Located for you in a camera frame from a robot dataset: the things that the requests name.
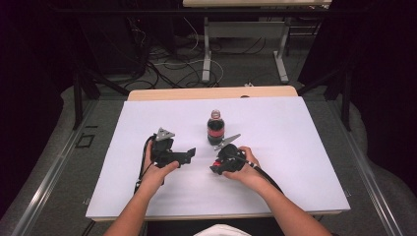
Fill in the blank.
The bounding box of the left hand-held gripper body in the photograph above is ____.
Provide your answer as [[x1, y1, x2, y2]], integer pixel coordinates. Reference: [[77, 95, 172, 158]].
[[149, 127, 189, 169]]

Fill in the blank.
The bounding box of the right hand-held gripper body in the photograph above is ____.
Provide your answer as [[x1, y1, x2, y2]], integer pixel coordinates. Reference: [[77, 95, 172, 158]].
[[212, 133, 248, 174]]

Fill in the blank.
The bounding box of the cola bottle with red label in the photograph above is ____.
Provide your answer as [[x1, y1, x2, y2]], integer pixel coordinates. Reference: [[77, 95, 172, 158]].
[[206, 109, 226, 147]]

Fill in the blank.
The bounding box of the person's right hand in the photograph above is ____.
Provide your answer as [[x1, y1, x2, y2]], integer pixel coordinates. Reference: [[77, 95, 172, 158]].
[[222, 146, 264, 192]]

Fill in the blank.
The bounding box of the person's left hand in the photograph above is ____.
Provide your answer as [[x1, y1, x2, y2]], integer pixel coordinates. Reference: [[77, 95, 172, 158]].
[[139, 141, 181, 195]]

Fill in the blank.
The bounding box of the white table board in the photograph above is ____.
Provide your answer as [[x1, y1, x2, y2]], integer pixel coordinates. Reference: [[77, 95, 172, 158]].
[[86, 95, 351, 220]]

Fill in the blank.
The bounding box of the wooden table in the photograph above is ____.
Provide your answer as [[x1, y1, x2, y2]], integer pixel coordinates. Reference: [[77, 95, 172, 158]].
[[89, 85, 343, 222]]

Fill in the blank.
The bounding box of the person's white shirt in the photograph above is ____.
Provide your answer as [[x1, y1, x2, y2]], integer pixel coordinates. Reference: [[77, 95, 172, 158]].
[[193, 222, 254, 236]]

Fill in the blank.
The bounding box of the person's dark lap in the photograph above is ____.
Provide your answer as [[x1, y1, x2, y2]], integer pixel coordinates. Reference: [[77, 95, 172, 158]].
[[144, 218, 296, 236]]

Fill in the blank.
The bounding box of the black metal stand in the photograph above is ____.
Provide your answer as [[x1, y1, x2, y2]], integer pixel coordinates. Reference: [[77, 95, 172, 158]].
[[72, 63, 131, 131], [296, 63, 354, 133]]

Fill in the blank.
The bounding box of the white desk with metal legs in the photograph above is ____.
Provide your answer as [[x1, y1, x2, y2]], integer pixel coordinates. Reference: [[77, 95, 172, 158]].
[[182, 0, 332, 85]]

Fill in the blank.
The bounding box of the black horizontal bar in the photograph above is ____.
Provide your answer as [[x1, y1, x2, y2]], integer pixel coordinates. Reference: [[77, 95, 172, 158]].
[[54, 7, 330, 16]]

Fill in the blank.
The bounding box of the dark curtain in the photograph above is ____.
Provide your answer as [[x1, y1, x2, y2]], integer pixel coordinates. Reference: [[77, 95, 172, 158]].
[[296, 0, 417, 198], [0, 0, 87, 220]]

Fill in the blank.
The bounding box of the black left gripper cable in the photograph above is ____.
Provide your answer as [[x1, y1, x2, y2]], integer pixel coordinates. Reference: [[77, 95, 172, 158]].
[[133, 134, 157, 195]]

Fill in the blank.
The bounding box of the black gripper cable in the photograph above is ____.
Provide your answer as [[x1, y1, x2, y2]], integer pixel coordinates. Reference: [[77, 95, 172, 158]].
[[133, 134, 157, 195], [243, 158, 285, 195]]

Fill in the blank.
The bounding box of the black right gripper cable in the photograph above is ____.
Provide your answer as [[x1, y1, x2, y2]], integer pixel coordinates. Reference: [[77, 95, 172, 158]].
[[243, 158, 285, 195]]

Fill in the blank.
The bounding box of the tangle of black floor cables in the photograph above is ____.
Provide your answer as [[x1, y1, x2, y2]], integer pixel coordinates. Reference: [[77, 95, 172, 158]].
[[127, 16, 267, 90]]

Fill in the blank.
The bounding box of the white floor cable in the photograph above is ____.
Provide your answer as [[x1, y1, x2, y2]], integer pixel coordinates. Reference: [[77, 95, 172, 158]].
[[153, 16, 225, 89]]

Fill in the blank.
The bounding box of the metal floor rail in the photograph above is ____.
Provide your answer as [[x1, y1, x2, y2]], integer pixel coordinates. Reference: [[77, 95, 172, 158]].
[[328, 97, 405, 236], [11, 99, 100, 236]]

